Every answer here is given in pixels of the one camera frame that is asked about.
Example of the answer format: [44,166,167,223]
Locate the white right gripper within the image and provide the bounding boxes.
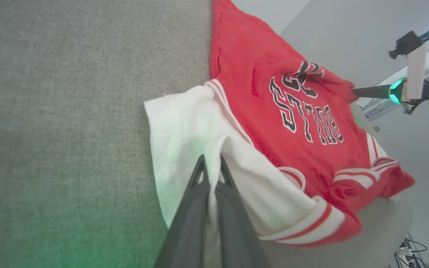
[352,44,429,105]

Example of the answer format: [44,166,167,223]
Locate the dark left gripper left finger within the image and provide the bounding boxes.
[154,154,210,268]

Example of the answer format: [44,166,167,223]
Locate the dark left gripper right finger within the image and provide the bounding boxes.
[216,155,271,268]

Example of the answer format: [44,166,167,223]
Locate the red and white jersey garment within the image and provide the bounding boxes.
[144,0,416,268]

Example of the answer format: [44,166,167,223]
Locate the grey fabric sofa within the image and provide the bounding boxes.
[0,0,414,268]

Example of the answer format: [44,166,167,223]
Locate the white power strip with plugs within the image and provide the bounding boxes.
[394,238,429,268]

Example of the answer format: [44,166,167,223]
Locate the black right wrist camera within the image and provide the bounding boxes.
[388,31,423,59]

